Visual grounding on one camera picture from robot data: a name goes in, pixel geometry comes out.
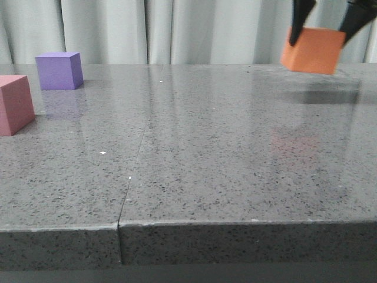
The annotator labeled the grey-white curtain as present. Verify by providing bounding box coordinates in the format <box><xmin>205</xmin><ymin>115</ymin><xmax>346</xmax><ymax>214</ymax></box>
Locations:
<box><xmin>0</xmin><ymin>0</ymin><xmax>377</xmax><ymax>65</ymax></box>

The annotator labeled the orange foam cube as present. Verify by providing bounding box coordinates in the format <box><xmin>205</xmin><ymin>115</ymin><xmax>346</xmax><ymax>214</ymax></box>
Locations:
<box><xmin>280</xmin><ymin>28</ymin><xmax>346</xmax><ymax>74</ymax></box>

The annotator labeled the pink foam cube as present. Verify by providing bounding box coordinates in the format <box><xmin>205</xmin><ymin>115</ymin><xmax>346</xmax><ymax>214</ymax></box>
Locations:
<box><xmin>1</xmin><ymin>75</ymin><xmax>35</xmax><ymax>136</ymax></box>

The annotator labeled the purple foam cube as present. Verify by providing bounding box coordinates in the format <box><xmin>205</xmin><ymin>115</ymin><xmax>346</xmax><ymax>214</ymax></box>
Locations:
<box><xmin>35</xmin><ymin>52</ymin><xmax>84</xmax><ymax>90</ymax></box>

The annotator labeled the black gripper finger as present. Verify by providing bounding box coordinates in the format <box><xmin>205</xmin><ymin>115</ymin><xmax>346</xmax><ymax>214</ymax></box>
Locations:
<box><xmin>289</xmin><ymin>0</ymin><xmax>316</xmax><ymax>46</ymax></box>
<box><xmin>339</xmin><ymin>0</ymin><xmax>376</xmax><ymax>45</ymax></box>

